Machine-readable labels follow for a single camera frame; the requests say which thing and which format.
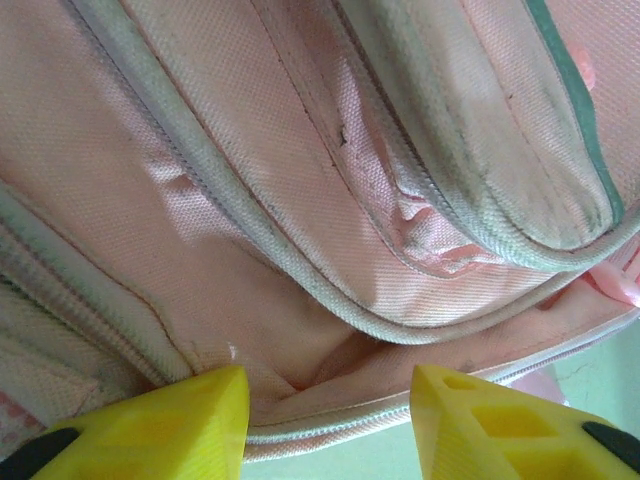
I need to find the pink backpack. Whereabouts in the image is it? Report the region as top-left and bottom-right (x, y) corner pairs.
(0, 0), (640, 469)

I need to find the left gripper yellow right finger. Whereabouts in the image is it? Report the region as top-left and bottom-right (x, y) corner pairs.
(412, 363), (640, 480)

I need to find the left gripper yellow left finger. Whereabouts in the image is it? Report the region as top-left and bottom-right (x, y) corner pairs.
(0, 364), (250, 480)

